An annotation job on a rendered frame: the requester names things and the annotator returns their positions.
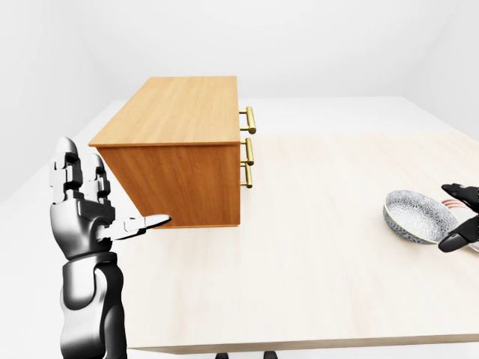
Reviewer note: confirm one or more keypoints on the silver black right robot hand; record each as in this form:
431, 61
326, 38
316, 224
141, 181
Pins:
464, 230

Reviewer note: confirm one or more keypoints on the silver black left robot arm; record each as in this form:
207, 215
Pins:
88, 306

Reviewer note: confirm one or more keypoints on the wooden cabinet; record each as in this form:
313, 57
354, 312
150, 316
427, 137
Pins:
176, 142

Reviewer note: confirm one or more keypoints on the patterned black white bowl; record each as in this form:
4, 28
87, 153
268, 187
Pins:
419, 217

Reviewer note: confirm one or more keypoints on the small dark shape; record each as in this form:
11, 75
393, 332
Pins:
222, 356
270, 355

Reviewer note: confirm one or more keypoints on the white plate with red rings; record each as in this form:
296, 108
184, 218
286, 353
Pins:
453, 203

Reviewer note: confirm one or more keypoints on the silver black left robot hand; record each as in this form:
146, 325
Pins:
75, 220

